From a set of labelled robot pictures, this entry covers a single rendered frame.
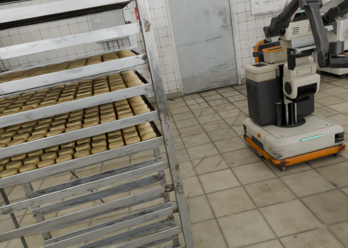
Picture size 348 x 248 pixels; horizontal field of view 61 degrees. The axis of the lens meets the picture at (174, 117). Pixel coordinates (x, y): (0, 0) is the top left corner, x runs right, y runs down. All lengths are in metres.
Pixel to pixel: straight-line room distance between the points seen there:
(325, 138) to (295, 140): 0.26
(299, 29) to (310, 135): 0.82
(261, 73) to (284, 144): 0.60
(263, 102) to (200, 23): 2.75
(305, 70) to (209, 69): 2.94
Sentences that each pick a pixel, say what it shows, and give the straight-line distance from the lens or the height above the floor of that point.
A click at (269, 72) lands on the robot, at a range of 2.59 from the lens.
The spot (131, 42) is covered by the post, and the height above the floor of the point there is 1.26.
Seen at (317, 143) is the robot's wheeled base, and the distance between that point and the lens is 2.61.
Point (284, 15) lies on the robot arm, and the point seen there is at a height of 1.22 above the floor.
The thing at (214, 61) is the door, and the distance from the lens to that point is 5.20.
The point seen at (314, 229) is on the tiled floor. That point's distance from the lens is 2.06.
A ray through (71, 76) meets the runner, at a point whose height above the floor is 1.23.
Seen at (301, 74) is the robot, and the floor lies 0.75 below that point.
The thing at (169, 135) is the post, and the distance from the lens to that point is 0.93.
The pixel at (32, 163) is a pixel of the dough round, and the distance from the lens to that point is 1.06.
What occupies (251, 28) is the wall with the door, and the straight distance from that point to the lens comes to 5.33.
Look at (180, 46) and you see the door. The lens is 5.05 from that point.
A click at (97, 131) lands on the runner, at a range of 0.93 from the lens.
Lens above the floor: 1.33
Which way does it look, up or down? 19 degrees down
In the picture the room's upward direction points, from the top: 11 degrees counter-clockwise
